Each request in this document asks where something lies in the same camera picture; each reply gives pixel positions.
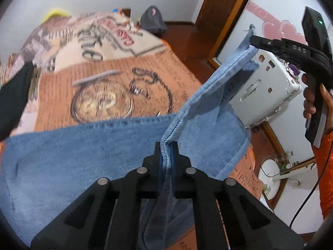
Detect white suitcase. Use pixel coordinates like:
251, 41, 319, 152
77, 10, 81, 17
229, 48, 303, 129

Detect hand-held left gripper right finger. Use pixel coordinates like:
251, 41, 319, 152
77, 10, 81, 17
170, 141, 305, 250

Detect black cable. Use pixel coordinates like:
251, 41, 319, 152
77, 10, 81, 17
290, 159, 319, 227

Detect yellow pillow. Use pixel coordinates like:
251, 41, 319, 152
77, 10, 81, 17
43, 9, 71, 23

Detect black cloth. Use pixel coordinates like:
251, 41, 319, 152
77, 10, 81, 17
0, 62, 35, 141

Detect pink heart sticker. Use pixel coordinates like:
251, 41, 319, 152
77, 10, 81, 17
246, 1, 309, 47

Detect person's right forearm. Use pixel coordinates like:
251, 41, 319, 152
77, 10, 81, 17
311, 130, 333, 219

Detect wooden door frame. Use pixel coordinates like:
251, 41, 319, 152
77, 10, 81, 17
194, 0, 258, 65

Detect printed blanket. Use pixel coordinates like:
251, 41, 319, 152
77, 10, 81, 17
0, 10, 266, 250

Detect grey bag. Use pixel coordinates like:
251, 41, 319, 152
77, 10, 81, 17
140, 5, 168, 34

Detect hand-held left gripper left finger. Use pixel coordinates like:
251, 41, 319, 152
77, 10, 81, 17
31, 142, 167, 250

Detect person's right hand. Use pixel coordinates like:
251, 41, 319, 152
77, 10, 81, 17
302, 74, 333, 136

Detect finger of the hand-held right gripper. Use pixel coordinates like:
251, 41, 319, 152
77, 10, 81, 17
249, 35, 333, 69
271, 47, 333, 89

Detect blue denim pants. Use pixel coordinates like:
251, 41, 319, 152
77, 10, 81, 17
0, 23, 261, 250

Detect white standing fan base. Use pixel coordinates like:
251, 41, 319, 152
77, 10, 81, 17
257, 157, 318, 209

